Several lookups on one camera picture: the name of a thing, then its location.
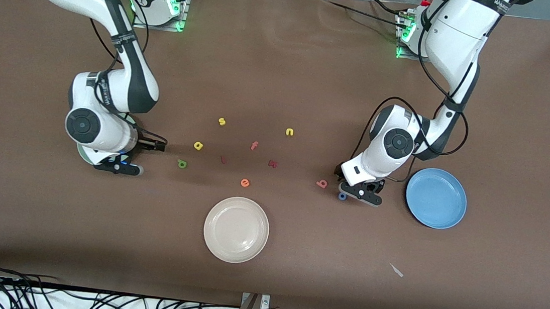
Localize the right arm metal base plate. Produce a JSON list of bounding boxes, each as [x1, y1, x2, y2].
[[133, 0, 189, 33]]

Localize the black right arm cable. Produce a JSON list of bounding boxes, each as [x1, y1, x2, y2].
[[77, 0, 182, 153]]

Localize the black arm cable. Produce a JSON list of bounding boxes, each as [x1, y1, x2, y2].
[[77, 0, 182, 153], [336, 1, 481, 193]]

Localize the metal table edge bracket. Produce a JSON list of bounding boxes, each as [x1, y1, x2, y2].
[[239, 291, 272, 309]]

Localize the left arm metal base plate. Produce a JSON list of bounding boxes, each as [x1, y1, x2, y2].
[[393, 10, 435, 63]]

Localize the green plate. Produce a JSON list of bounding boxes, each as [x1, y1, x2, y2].
[[75, 142, 105, 167]]

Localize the blue plate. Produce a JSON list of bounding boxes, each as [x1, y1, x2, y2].
[[402, 165, 471, 232]]

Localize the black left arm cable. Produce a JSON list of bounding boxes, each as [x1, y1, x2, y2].
[[336, 1, 481, 193]]

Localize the beige plate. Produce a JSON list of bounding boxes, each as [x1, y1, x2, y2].
[[200, 193, 273, 267]]

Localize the black cable on table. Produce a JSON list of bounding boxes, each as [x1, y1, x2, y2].
[[318, 0, 411, 32]]

